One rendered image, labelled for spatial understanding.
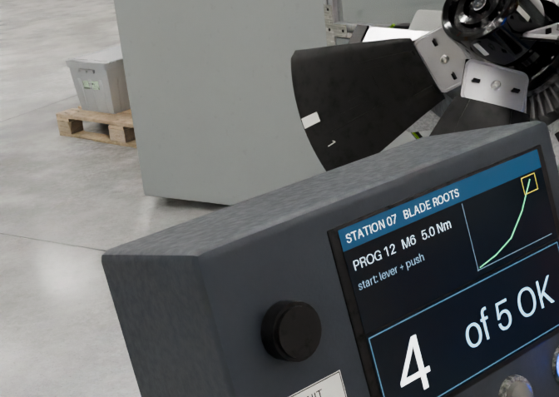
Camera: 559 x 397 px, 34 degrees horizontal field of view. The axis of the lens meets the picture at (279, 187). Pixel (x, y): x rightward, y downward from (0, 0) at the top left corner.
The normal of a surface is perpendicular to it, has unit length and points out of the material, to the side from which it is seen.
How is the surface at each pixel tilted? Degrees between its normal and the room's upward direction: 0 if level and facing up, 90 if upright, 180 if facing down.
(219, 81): 90
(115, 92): 95
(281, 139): 90
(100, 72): 95
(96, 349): 0
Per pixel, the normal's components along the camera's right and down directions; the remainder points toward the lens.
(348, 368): 0.57, -0.06
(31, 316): -0.10, -0.94
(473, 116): 0.04, -0.33
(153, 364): -0.78, 0.28
